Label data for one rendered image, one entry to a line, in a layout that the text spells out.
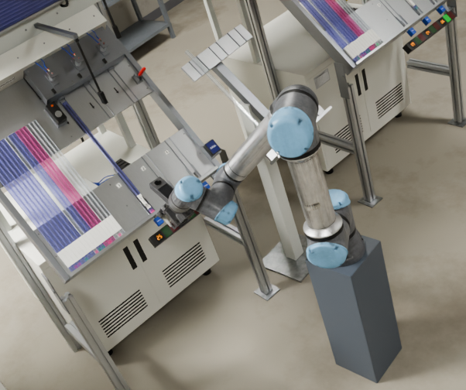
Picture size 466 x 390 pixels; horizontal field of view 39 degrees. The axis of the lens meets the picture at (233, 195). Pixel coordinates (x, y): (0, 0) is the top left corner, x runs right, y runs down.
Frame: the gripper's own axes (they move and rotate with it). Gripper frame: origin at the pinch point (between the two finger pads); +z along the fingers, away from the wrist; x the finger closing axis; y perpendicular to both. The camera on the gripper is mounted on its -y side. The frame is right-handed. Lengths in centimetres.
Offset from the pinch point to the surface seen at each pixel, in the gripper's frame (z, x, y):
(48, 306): 76, -41, -5
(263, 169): 28, 54, 7
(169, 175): 9.9, 13.8, -11.1
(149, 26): 273, 183, -165
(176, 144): 9.9, 23.6, -18.9
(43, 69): 2, -1, -65
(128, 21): 305, 187, -190
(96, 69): 4, 15, -57
